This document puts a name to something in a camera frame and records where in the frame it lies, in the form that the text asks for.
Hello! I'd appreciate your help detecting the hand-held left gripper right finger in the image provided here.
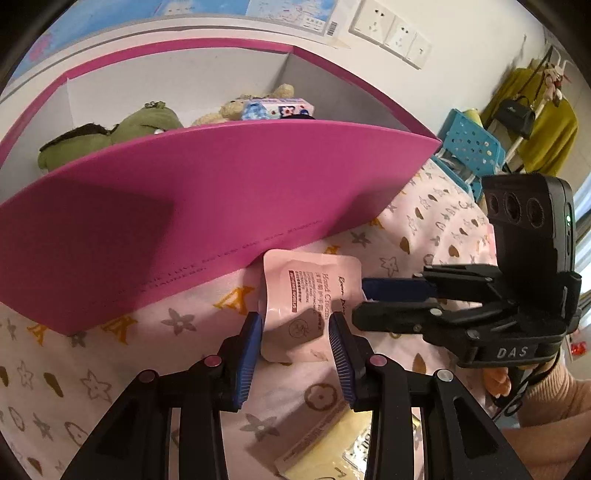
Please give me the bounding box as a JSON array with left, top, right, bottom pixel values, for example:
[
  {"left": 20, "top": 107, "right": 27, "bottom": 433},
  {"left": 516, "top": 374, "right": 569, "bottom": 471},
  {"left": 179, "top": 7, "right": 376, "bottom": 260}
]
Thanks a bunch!
[{"left": 327, "top": 312, "right": 530, "bottom": 480}]

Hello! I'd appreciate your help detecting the colourful wall map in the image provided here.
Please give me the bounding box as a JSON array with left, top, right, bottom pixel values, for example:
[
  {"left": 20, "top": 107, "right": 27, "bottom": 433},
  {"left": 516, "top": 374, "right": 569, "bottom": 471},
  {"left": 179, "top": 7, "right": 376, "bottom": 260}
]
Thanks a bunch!
[{"left": 14, "top": 0, "right": 248, "bottom": 75}]

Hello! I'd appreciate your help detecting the mustard yellow garment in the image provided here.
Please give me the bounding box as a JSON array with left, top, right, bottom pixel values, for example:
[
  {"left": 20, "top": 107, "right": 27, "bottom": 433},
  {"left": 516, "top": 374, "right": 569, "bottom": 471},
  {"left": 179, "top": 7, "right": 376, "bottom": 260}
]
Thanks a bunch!
[{"left": 480, "top": 68, "right": 579, "bottom": 176}]

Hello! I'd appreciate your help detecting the blue perforated plastic stool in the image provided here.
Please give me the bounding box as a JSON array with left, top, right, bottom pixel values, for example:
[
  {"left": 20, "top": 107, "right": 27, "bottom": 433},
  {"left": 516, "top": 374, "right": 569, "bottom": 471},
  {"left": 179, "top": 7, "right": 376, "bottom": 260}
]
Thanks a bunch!
[{"left": 436, "top": 108, "right": 504, "bottom": 204}]

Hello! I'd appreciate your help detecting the person's right forearm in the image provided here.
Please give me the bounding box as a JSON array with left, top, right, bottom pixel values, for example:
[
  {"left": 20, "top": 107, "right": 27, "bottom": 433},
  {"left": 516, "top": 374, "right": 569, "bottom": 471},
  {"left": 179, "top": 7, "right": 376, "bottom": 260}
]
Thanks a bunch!
[{"left": 501, "top": 354, "right": 591, "bottom": 480}]

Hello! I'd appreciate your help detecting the blue gingham cloth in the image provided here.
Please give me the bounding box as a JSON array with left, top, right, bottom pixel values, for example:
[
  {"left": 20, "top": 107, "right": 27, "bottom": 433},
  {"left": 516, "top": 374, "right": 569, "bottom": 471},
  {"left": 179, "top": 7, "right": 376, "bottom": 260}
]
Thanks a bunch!
[{"left": 241, "top": 100, "right": 269, "bottom": 122}]

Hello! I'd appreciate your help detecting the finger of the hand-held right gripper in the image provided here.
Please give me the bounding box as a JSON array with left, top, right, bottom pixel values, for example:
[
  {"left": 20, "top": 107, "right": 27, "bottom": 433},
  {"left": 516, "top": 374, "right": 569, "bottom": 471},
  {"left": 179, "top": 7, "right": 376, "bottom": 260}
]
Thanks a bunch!
[
  {"left": 352, "top": 300, "right": 463, "bottom": 339},
  {"left": 362, "top": 263, "right": 503, "bottom": 302}
]

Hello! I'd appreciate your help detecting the black handbag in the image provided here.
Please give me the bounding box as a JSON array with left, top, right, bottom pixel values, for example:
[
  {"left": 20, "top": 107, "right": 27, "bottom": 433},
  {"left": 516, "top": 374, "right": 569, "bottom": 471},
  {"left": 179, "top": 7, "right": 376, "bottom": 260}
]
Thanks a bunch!
[{"left": 496, "top": 94, "right": 537, "bottom": 140}]

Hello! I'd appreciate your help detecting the pink cardboard box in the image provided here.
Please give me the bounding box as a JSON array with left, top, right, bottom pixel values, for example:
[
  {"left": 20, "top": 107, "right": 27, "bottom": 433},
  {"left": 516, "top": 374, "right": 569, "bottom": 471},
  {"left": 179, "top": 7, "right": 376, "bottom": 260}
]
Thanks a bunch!
[{"left": 0, "top": 34, "right": 444, "bottom": 337}]

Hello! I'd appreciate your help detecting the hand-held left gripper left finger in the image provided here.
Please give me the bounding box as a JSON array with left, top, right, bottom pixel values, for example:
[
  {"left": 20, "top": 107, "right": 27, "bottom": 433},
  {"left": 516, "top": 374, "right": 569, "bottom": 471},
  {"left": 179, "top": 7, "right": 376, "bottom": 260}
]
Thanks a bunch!
[{"left": 60, "top": 312, "right": 264, "bottom": 480}]

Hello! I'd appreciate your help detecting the yellow packet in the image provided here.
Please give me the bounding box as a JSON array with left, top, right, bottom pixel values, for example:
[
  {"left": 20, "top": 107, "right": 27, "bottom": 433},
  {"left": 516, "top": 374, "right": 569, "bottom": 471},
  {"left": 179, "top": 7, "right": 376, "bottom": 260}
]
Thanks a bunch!
[{"left": 274, "top": 398, "right": 424, "bottom": 480}]

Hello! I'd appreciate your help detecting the person's right hand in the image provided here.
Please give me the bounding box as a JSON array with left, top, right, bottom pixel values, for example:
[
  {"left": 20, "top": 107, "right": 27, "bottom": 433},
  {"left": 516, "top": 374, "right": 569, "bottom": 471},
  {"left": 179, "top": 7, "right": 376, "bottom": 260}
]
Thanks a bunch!
[{"left": 482, "top": 364, "right": 520, "bottom": 399}]

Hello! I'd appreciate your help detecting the blue world wall map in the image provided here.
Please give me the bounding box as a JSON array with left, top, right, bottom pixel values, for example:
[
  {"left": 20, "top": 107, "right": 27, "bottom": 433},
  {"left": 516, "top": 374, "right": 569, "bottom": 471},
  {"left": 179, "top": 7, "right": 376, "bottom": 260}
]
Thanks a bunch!
[{"left": 245, "top": 0, "right": 354, "bottom": 47}]

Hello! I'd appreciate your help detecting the green plush toy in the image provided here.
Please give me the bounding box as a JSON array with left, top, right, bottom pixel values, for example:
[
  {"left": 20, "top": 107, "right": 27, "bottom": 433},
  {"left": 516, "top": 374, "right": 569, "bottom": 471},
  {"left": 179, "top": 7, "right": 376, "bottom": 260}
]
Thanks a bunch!
[{"left": 38, "top": 102, "right": 186, "bottom": 174}]

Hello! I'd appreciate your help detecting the pink floral printed packet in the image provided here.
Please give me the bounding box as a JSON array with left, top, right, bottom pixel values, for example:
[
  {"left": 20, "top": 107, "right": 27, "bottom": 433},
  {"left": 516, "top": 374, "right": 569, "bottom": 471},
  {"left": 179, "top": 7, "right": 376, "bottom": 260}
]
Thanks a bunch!
[{"left": 249, "top": 95, "right": 316, "bottom": 120}]

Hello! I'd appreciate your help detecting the white clothes rack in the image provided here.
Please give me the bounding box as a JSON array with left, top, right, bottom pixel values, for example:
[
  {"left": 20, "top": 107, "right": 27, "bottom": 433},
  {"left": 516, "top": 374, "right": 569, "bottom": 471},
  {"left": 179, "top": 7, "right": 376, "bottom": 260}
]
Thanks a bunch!
[{"left": 503, "top": 43, "right": 579, "bottom": 172}]

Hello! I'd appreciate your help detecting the beige teddy bear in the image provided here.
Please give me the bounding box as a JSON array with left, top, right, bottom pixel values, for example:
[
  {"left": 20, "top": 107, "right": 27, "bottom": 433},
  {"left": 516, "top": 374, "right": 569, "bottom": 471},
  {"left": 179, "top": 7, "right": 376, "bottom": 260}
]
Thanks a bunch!
[{"left": 191, "top": 83, "right": 297, "bottom": 127}]

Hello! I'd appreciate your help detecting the hanging plush doll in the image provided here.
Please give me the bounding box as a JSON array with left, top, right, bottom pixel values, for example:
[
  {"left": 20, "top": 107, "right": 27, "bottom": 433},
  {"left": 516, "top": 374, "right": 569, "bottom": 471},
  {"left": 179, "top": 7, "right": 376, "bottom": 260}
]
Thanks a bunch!
[{"left": 542, "top": 62, "right": 569, "bottom": 100}]

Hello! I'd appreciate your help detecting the pink hand cream sachet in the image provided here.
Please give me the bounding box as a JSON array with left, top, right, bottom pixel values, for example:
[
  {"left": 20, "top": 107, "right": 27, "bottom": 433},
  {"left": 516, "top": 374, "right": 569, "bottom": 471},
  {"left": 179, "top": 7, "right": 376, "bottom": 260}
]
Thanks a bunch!
[{"left": 257, "top": 248, "right": 363, "bottom": 366}]

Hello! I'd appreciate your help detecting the white wall socket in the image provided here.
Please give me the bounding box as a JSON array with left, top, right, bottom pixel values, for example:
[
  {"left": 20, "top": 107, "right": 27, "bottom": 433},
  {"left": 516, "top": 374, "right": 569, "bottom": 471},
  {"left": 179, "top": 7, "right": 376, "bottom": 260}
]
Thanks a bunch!
[
  {"left": 381, "top": 20, "right": 417, "bottom": 56},
  {"left": 348, "top": 0, "right": 397, "bottom": 46},
  {"left": 403, "top": 32, "right": 433, "bottom": 70}
]

